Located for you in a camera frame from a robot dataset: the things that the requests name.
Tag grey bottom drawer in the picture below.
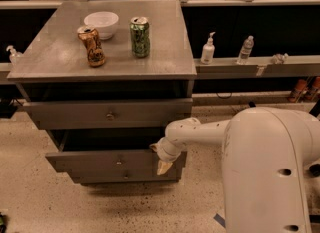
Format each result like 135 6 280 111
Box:
71 173 181 184

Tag white pump bottle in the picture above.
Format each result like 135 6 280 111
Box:
200 32 215 64

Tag clear pump bottle left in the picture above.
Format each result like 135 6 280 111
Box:
6 45 22 64

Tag green soda can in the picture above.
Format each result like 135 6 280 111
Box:
130 17 150 58

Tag grey drawer cabinet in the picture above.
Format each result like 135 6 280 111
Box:
8 0 196 184

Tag orange bottle under shelf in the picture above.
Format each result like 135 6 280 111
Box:
288 79 307 102

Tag grey drawer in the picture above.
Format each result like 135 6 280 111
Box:
23 98 192 130
46 127 187 177
71 173 181 184

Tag white bowl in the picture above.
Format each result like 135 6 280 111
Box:
84 11 119 40

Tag crumpled clear plastic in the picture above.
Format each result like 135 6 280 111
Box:
271 53 289 64

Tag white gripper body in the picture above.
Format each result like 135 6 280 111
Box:
156 137 186 163

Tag crushed gold can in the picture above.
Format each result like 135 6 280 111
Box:
77 25 105 67

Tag grey top drawer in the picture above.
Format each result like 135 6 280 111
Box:
23 98 192 130

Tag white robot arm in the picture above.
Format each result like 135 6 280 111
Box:
150 107 320 233

